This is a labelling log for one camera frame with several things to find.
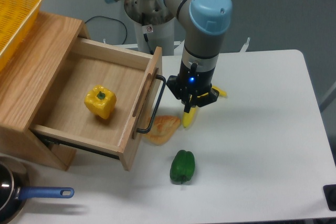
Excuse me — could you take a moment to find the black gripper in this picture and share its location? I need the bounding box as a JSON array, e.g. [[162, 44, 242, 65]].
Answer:
[[166, 62, 219, 113]]

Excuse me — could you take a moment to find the wooden top drawer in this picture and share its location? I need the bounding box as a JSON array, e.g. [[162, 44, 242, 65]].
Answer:
[[30, 38, 164, 170]]

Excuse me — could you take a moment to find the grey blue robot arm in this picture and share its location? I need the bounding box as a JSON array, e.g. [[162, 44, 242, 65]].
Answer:
[[105, 0, 233, 112]]

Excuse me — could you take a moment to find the wooden drawer cabinet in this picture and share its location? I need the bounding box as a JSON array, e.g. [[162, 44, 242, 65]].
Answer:
[[1, 12, 89, 170]]

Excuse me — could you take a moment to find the yellow banana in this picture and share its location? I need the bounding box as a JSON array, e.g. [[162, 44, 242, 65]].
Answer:
[[181, 86, 227, 129]]

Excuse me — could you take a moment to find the toasted bread pastry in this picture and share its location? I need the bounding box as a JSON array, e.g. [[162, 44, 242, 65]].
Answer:
[[145, 115, 181, 145]]

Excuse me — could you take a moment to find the green bell pepper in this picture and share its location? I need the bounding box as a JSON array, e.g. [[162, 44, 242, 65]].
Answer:
[[170, 150, 195, 184]]

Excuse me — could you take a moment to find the yellow bell pepper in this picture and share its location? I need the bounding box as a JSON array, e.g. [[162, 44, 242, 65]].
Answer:
[[84, 85, 117, 120]]

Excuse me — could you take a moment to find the black corner clamp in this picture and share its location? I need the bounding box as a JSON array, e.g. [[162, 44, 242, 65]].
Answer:
[[323, 184, 336, 211]]

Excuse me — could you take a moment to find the yellow plastic basket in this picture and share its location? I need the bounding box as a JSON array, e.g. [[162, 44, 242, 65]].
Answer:
[[1, 0, 43, 69]]

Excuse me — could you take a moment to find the white table bracket right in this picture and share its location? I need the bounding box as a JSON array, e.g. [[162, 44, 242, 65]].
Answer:
[[239, 37, 250, 52]]

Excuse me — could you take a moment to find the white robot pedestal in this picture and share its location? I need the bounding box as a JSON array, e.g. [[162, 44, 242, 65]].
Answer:
[[124, 0, 184, 56]]

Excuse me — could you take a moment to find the black floor cable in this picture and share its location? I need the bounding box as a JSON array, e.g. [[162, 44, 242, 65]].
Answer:
[[84, 15, 128, 45]]

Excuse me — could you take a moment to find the black pan blue handle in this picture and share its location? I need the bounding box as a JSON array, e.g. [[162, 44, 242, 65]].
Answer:
[[1, 157, 75, 223]]

